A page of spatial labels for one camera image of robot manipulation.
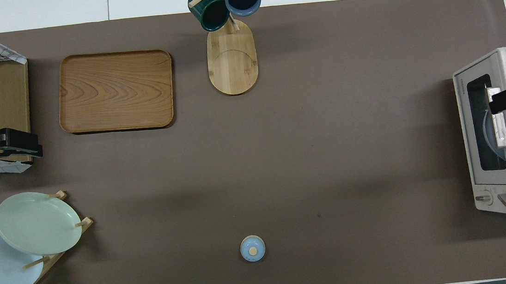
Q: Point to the light blue round plate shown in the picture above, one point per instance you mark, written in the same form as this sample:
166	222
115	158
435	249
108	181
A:
489	138

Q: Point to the pale green plate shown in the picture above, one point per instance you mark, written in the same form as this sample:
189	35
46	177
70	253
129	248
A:
38	223

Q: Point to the wooden plate rack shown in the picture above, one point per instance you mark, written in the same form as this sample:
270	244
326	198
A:
85	221

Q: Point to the rectangular wooden tray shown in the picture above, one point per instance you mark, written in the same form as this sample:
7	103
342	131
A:
113	92

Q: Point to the large brown table mat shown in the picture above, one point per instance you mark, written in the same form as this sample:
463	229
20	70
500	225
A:
328	153

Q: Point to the wooden mug tree stand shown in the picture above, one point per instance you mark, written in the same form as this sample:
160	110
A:
231	65

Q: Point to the dark green mug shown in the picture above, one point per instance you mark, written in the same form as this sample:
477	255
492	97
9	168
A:
215	16

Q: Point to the small blue white bowl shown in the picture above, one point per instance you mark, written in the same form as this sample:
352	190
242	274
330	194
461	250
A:
252	248

